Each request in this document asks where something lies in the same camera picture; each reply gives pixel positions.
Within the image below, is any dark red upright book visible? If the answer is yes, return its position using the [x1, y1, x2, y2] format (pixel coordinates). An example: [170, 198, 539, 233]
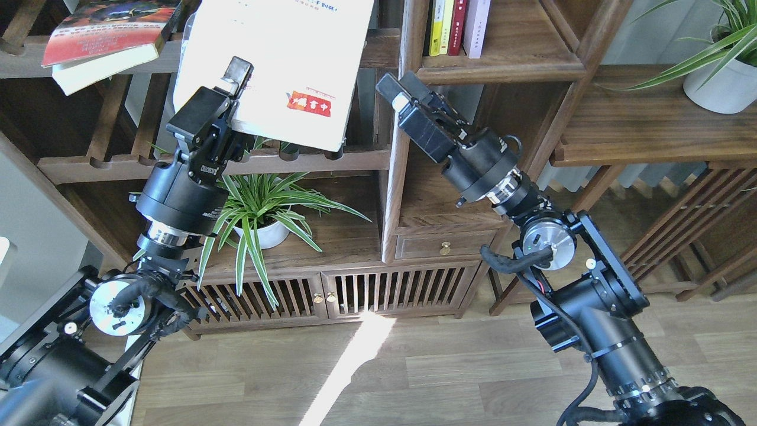
[447, 0, 468, 56]

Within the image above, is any white book red logo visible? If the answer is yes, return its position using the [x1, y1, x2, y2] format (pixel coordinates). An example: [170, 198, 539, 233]
[173, 1, 374, 151]

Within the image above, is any small wooden drawer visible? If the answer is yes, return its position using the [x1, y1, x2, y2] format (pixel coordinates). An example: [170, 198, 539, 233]
[396, 230, 496, 259]

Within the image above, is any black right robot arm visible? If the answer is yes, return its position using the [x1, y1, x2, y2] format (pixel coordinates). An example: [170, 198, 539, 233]
[376, 72, 744, 425]

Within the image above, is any slatted cabinet door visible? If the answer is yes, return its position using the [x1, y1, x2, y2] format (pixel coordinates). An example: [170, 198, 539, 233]
[322, 261, 478, 320]
[178, 273, 329, 335]

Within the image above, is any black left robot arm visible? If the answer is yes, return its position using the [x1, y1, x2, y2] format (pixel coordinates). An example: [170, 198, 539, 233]
[2, 57, 254, 425]

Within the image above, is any pale pink thin book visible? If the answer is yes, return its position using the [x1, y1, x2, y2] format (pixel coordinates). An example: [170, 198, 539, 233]
[462, 0, 491, 59]

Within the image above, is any green plant top right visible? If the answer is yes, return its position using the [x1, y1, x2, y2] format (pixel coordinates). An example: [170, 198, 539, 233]
[593, 1, 756, 92]

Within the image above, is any right slatted cabinet door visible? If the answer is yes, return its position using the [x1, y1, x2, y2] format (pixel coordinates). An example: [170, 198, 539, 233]
[322, 261, 478, 320]

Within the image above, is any grey cabinet at left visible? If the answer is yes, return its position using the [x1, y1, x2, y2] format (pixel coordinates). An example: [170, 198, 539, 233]
[1, 154, 103, 322]

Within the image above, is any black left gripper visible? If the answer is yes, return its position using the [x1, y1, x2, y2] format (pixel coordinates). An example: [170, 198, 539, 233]
[136, 56, 254, 235]

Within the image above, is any large white plant pot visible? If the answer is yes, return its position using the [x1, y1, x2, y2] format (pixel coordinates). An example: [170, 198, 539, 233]
[683, 59, 756, 114]

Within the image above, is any dark wooden bookshelf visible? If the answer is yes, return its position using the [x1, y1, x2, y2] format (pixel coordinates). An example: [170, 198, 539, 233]
[2, 1, 632, 317]

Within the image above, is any left slatted cabinet door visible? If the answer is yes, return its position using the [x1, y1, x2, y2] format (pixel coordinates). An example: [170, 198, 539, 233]
[178, 273, 329, 335]

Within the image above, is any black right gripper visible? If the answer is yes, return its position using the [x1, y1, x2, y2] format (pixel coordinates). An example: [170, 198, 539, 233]
[376, 71, 522, 208]

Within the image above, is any red cover thick book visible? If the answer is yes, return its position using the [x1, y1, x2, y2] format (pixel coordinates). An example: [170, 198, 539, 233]
[41, 1, 182, 95]

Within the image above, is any yellow upright book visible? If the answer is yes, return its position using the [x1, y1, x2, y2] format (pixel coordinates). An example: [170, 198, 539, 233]
[428, 0, 455, 57]

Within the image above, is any small white plant pot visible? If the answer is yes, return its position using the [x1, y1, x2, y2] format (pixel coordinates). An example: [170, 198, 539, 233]
[234, 220, 290, 249]

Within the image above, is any green spider plant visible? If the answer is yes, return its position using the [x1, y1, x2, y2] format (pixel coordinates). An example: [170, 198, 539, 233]
[197, 172, 370, 306]

